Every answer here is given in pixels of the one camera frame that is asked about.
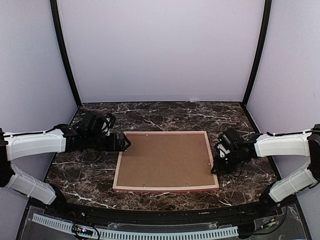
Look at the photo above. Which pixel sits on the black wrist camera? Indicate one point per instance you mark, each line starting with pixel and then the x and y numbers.
pixel 95 124
pixel 226 141

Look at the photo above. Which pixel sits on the black front table rail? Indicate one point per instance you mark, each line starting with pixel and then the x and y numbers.
pixel 169 208

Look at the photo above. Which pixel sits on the white slotted cable duct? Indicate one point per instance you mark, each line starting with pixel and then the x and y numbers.
pixel 133 232

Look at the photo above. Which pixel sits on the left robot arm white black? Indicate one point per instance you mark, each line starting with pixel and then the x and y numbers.
pixel 62 138

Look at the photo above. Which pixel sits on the black left corner post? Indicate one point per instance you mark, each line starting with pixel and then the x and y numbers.
pixel 63 51

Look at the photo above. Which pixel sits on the black corner post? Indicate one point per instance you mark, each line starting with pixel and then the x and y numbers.
pixel 63 51
pixel 258 53

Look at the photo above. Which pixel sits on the brown cardboard backing board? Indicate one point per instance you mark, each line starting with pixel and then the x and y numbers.
pixel 165 160

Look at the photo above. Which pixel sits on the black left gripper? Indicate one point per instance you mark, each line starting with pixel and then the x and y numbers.
pixel 113 147

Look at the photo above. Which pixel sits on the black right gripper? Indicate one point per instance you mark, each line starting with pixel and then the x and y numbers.
pixel 219 168

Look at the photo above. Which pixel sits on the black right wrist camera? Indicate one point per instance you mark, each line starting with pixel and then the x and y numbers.
pixel 226 141

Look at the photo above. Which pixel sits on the pink wooden picture frame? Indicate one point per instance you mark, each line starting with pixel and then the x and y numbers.
pixel 116 175

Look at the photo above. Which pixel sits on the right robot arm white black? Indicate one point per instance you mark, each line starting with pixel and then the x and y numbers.
pixel 304 145

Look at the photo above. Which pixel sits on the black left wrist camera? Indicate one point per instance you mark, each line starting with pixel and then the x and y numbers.
pixel 95 124

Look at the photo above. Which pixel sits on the black right corner post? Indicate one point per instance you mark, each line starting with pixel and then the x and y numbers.
pixel 258 53

